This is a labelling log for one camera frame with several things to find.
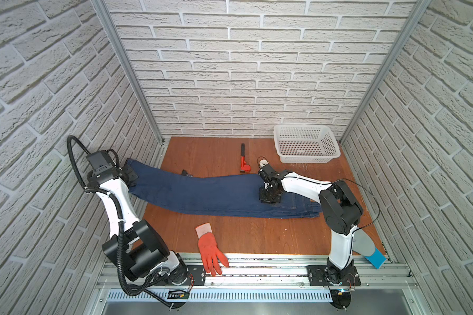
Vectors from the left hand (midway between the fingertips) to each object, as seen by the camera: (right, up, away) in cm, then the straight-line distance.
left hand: (125, 174), depth 76 cm
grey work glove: (+98, -30, +5) cm, 103 cm away
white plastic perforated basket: (+83, +15, +34) cm, 91 cm away
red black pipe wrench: (+48, +1, +30) cm, 56 cm away
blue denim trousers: (+39, -11, +19) cm, 45 cm away
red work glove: (+34, -33, +1) cm, 47 cm away
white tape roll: (+59, +4, +35) cm, 69 cm away
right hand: (+57, -14, +17) cm, 61 cm away
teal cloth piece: (+103, -35, +2) cm, 109 cm away
